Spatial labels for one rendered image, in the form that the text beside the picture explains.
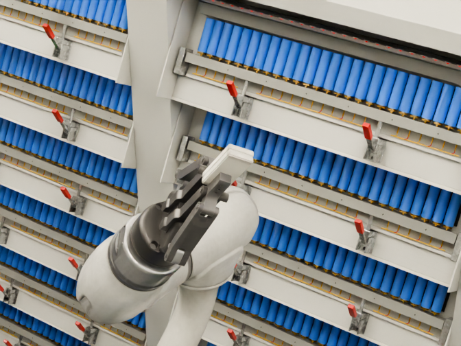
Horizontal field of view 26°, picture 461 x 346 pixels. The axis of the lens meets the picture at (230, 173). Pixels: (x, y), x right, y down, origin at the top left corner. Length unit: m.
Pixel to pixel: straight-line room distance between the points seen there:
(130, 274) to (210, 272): 0.18
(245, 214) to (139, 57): 0.57
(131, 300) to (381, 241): 0.63
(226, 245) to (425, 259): 0.48
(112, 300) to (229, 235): 0.20
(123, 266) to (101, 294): 0.08
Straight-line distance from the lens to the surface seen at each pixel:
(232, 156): 1.06
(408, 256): 1.79
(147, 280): 1.26
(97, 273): 1.31
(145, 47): 1.89
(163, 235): 1.20
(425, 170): 1.68
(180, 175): 1.21
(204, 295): 1.48
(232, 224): 1.41
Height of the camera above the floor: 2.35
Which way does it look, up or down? 32 degrees down
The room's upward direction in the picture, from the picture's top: straight up
